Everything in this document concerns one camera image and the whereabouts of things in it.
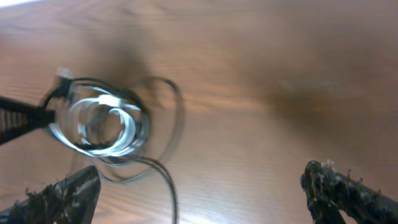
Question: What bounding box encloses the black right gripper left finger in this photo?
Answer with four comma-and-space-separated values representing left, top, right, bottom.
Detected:
1, 166, 101, 224

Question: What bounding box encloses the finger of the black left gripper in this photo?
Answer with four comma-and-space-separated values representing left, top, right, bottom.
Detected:
1, 96, 55, 144

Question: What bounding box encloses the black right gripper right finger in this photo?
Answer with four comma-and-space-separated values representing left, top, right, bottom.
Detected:
300, 160, 397, 224

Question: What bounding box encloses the thick black cable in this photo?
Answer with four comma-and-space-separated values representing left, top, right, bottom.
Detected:
40, 76, 186, 224

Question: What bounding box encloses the white usb cable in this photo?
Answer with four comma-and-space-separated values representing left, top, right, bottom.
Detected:
45, 93, 150, 158

